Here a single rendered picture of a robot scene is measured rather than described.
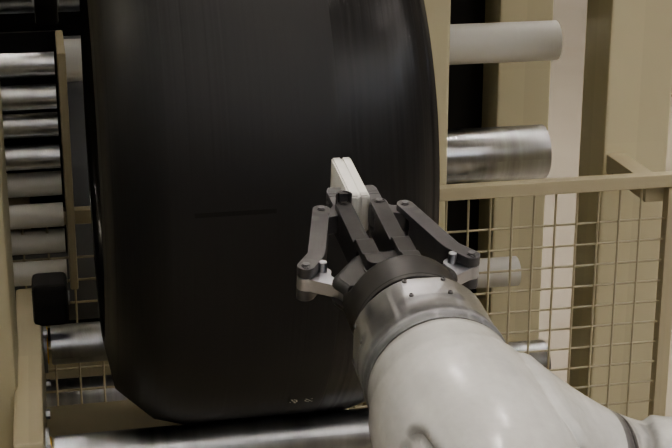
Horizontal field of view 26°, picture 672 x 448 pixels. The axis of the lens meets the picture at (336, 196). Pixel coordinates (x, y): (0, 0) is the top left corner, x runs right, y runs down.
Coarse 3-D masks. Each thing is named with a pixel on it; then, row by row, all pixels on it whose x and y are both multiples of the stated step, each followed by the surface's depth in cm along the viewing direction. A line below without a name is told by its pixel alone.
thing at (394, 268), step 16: (384, 256) 98; (400, 256) 93; (416, 256) 93; (352, 272) 96; (368, 272) 93; (384, 272) 92; (400, 272) 91; (416, 272) 91; (432, 272) 91; (448, 272) 93; (336, 288) 95; (352, 288) 93; (368, 288) 91; (384, 288) 90; (336, 304) 96; (352, 304) 92; (352, 320) 92
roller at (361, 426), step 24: (96, 432) 139; (120, 432) 138; (144, 432) 138; (168, 432) 139; (192, 432) 139; (216, 432) 139; (240, 432) 139; (264, 432) 140; (288, 432) 140; (312, 432) 140; (336, 432) 141; (360, 432) 141
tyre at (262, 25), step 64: (128, 0) 121; (192, 0) 120; (256, 0) 121; (320, 0) 122; (384, 0) 123; (128, 64) 120; (192, 64) 118; (256, 64) 119; (320, 64) 120; (384, 64) 122; (128, 128) 119; (192, 128) 118; (256, 128) 119; (320, 128) 120; (384, 128) 121; (128, 192) 120; (192, 192) 118; (256, 192) 119; (320, 192) 120; (384, 192) 122; (128, 256) 122; (192, 256) 120; (256, 256) 121; (128, 320) 126; (192, 320) 123; (256, 320) 124; (320, 320) 126; (128, 384) 134; (192, 384) 129; (256, 384) 131; (320, 384) 133
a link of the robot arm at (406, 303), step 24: (408, 288) 88; (432, 288) 88; (456, 288) 88; (384, 312) 87; (408, 312) 86; (432, 312) 85; (456, 312) 85; (480, 312) 87; (360, 336) 88; (384, 336) 85; (360, 360) 87
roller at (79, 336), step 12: (72, 324) 164; (84, 324) 164; (96, 324) 164; (60, 336) 162; (72, 336) 162; (84, 336) 163; (96, 336) 163; (48, 348) 164; (60, 348) 162; (72, 348) 162; (84, 348) 163; (96, 348) 163; (48, 360) 163; (60, 360) 163; (72, 360) 163; (84, 360) 164; (96, 360) 164
